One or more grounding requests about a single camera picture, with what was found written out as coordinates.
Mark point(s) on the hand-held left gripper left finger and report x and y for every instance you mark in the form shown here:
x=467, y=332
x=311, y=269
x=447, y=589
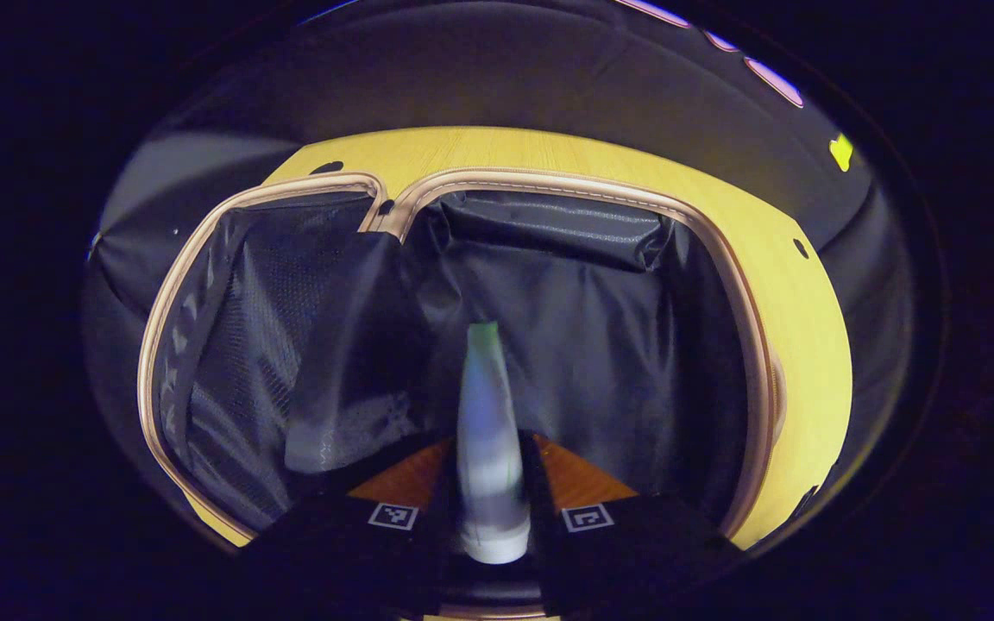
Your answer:
x=350, y=552

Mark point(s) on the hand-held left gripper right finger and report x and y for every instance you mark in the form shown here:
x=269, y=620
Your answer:
x=618, y=552

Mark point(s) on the white tube with green print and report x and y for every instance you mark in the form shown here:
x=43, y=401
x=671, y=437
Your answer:
x=488, y=431

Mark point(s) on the pink suitcase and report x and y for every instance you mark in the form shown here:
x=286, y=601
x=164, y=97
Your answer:
x=592, y=345

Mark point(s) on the black round table grommet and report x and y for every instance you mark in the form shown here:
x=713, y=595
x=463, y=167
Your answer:
x=327, y=166
x=801, y=248

